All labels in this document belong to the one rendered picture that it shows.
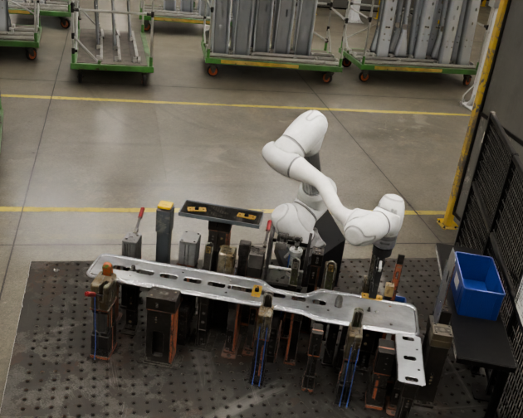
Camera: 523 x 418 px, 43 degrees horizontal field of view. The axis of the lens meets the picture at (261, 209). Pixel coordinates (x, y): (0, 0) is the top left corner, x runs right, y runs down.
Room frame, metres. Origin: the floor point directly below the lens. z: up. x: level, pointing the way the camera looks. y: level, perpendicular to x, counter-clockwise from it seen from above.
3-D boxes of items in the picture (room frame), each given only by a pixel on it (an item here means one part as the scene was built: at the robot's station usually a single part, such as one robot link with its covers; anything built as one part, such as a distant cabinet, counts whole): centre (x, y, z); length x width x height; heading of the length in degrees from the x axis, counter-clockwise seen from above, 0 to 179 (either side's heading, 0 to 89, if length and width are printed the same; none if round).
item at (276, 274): (2.53, -0.14, 0.94); 0.18 x 0.13 x 0.49; 85
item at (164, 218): (2.72, 0.44, 0.92); 0.08 x 0.08 x 0.44; 85
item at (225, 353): (2.34, 0.06, 0.84); 0.17 x 0.06 x 0.29; 175
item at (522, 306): (2.14, -1.03, 1.30); 0.23 x 0.02 x 0.31; 175
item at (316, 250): (2.53, -0.27, 0.91); 0.07 x 0.05 x 0.42; 175
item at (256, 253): (2.54, -0.01, 0.89); 0.13 x 0.11 x 0.38; 175
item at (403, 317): (2.33, 0.00, 1.00); 1.38 x 0.22 x 0.02; 85
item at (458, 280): (2.44, -0.93, 1.10); 0.30 x 0.17 x 0.13; 175
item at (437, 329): (2.14, -0.75, 0.88); 0.08 x 0.08 x 0.36; 85
